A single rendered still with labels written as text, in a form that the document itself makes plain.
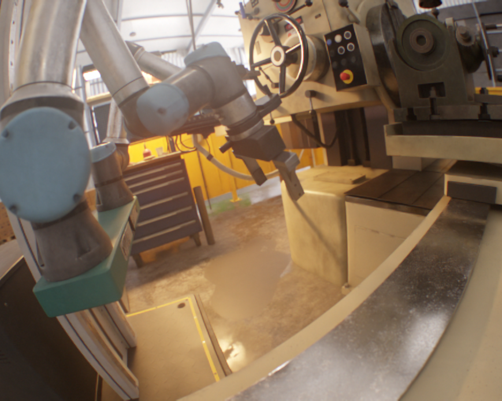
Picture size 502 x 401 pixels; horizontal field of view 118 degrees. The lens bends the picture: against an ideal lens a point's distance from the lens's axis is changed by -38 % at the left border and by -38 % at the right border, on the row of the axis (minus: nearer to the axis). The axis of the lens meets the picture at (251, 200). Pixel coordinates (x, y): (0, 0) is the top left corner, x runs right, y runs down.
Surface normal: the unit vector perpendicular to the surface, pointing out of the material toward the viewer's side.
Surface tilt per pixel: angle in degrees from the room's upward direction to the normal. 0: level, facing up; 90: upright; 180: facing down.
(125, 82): 99
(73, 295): 90
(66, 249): 72
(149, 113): 115
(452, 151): 90
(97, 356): 90
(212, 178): 90
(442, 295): 0
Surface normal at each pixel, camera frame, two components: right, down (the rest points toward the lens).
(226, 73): 0.73, 0.21
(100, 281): 0.38, 0.18
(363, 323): -0.19, -0.94
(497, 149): -0.83, 0.30
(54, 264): 0.20, -0.07
